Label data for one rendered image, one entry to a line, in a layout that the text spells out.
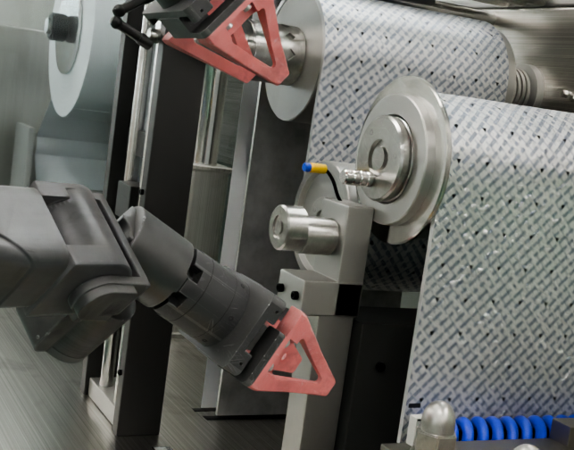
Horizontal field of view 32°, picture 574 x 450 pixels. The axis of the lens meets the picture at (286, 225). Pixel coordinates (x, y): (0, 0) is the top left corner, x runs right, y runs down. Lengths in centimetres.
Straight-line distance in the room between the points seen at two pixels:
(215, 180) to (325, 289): 70
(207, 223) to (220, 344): 83
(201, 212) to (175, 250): 84
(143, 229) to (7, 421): 50
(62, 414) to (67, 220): 56
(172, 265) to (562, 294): 38
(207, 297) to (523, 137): 33
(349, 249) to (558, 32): 47
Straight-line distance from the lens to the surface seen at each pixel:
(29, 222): 64
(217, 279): 74
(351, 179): 88
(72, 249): 64
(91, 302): 66
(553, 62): 126
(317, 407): 93
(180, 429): 120
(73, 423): 118
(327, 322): 91
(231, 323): 75
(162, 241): 72
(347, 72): 106
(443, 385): 90
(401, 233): 88
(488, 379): 92
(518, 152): 90
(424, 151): 85
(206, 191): 157
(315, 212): 101
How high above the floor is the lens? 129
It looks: 7 degrees down
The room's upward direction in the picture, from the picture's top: 8 degrees clockwise
